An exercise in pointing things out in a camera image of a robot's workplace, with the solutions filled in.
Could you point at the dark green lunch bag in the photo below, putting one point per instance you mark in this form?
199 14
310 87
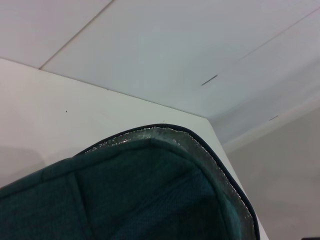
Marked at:
125 195

